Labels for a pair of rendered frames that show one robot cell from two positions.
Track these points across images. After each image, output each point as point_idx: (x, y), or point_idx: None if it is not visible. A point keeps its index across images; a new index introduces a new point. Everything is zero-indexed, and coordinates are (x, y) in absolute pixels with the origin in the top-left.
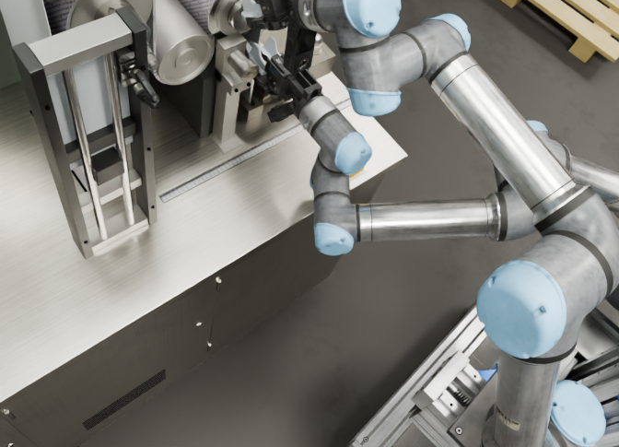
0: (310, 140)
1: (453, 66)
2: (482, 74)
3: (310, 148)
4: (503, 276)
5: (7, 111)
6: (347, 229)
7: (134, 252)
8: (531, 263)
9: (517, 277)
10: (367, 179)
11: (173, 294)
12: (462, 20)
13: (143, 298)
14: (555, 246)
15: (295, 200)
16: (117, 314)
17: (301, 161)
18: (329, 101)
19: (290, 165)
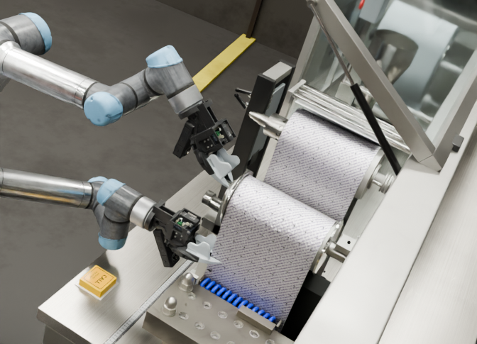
0: (131, 298)
1: (96, 81)
2: (77, 78)
3: (128, 291)
4: (48, 30)
5: (335, 267)
6: (94, 182)
7: (209, 208)
8: (37, 26)
9: (44, 23)
10: (73, 279)
11: (176, 193)
12: (97, 98)
13: (191, 191)
14: (23, 30)
15: (126, 252)
16: (199, 183)
17: (133, 279)
18: (143, 206)
19: (140, 275)
